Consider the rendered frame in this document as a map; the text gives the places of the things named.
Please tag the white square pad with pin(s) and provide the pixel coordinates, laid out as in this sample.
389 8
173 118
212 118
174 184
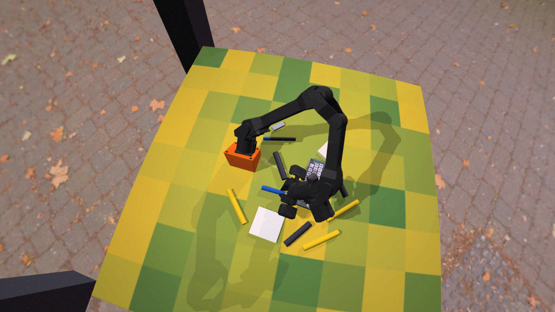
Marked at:
323 150

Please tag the keyboard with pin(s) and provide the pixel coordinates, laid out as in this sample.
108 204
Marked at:
314 166

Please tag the blue and white stylus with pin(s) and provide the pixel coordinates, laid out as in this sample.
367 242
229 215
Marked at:
265 188

